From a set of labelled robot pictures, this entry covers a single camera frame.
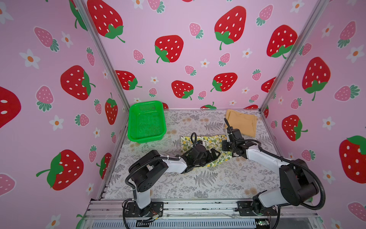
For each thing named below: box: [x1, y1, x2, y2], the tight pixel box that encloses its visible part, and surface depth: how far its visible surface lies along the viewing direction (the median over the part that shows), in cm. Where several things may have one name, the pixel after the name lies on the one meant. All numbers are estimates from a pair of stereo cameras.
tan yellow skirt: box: [225, 109, 258, 138], surface depth 115 cm
